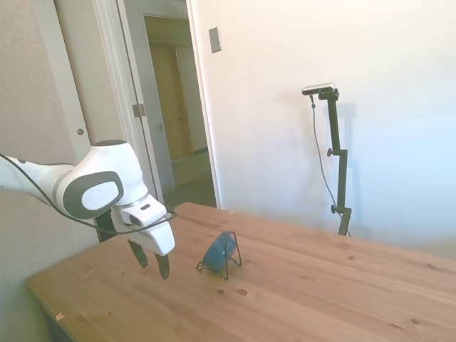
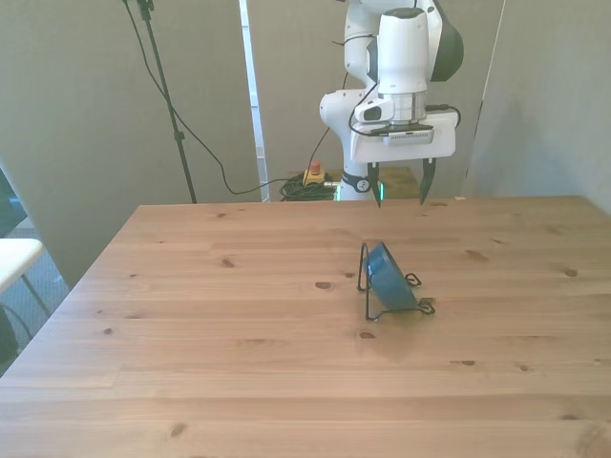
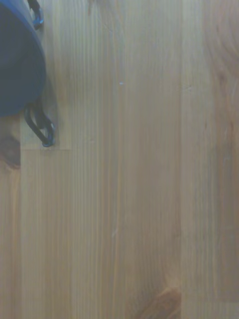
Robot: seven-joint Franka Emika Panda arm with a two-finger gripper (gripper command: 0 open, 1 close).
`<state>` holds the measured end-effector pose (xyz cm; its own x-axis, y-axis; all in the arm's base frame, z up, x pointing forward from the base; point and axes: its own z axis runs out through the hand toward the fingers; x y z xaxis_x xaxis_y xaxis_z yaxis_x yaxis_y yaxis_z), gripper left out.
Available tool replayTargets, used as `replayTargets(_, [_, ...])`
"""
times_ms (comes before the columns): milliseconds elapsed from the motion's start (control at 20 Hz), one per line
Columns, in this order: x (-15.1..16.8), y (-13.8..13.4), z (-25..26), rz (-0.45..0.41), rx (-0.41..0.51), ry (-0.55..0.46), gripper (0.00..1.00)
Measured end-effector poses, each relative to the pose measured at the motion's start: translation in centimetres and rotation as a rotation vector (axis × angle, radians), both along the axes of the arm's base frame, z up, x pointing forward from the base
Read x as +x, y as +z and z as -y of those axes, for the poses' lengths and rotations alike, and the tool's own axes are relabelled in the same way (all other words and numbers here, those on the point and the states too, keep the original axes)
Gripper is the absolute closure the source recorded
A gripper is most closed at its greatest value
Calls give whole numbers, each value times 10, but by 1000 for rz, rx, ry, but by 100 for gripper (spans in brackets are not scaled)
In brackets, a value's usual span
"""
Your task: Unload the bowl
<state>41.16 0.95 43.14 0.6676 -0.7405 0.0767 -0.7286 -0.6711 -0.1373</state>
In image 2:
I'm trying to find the white vertical frame pole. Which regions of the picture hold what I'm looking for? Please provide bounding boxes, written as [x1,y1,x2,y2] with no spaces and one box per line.
[238,0,271,203]

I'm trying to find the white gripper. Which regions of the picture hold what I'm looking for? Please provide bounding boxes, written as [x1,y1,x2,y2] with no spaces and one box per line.
[350,108,457,210]

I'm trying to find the black hanging cable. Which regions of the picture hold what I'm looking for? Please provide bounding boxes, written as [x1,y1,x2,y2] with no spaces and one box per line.
[123,0,291,196]

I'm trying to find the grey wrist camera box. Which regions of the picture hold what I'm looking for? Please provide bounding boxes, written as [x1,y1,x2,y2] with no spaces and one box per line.
[368,122,436,147]

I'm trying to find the blue bowl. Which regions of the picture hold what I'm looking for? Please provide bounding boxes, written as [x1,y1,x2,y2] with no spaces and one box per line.
[361,240,419,310]

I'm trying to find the thin white cord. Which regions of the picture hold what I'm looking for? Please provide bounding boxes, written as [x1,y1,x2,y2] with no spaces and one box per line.
[458,0,508,200]

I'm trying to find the white side table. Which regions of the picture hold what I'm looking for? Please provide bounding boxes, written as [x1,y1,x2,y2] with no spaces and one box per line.
[0,237,52,319]

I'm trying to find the dark coiled cable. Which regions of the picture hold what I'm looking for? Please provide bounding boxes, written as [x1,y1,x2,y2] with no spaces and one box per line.
[279,174,342,203]

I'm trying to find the yellow emergency stop button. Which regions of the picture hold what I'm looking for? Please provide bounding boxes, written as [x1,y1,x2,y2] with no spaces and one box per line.
[302,161,327,188]

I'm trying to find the black wire bowl stand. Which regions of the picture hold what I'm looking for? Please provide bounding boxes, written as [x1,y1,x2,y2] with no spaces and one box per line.
[357,241,437,323]

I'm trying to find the black tripod stand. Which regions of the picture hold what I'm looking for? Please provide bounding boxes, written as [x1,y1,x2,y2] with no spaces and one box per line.
[121,0,200,205]

